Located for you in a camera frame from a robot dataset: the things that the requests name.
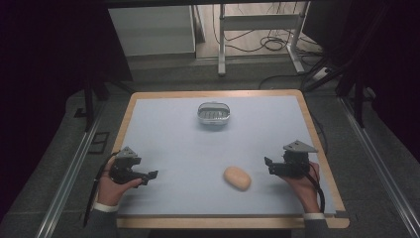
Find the white metal stand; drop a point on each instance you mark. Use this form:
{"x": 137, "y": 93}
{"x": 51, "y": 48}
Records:
{"x": 257, "y": 22}

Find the person's left hand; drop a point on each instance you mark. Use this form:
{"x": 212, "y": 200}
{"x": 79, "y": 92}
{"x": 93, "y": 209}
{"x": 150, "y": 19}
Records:
{"x": 110, "y": 191}

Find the small black floor plate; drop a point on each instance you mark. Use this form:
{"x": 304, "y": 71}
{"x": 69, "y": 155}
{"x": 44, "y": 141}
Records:
{"x": 80, "y": 113}

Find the black floor frame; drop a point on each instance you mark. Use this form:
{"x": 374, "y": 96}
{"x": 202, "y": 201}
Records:
{"x": 99, "y": 142}

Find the aluminium floor rail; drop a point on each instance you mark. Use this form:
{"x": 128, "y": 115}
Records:
{"x": 67, "y": 178}
{"x": 379, "y": 165}

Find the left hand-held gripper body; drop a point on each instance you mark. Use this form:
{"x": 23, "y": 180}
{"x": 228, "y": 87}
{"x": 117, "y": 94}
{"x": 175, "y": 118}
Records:
{"x": 124, "y": 167}

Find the grey cabinet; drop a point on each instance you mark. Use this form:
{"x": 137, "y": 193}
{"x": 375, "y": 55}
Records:
{"x": 152, "y": 29}

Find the person's right hand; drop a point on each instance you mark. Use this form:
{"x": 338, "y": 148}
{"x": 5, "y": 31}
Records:
{"x": 307, "y": 193}

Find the light blue table mat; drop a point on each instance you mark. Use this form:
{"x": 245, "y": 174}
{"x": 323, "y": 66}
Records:
{"x": 198, "y": 155}

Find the white power strip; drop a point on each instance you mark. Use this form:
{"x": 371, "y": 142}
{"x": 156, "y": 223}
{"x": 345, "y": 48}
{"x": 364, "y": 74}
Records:
{"x": 321, "y": 74}

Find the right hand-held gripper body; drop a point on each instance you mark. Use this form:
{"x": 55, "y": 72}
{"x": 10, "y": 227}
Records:
{"x": 294, "y": 163}

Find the black stand post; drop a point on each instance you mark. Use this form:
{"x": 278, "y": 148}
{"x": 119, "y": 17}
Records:
{"x": 88, "y": 105}
{"x": 359, "y": 102}

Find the brown bread roll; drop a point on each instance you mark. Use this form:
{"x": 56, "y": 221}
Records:
{"x": 237, "y": 178}

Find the wooden table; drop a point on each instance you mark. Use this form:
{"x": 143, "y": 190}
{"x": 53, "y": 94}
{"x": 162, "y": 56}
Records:
{"x": 218, "y": 93}

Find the dark curtain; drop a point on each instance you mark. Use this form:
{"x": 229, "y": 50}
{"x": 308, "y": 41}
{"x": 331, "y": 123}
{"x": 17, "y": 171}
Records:
{"x": 43, "y": 66}
{"x": 389, "y": 59}

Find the oval metal basket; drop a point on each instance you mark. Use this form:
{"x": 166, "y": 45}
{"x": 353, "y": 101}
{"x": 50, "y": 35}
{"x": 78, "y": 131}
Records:
{"x": 213, "y": 113}

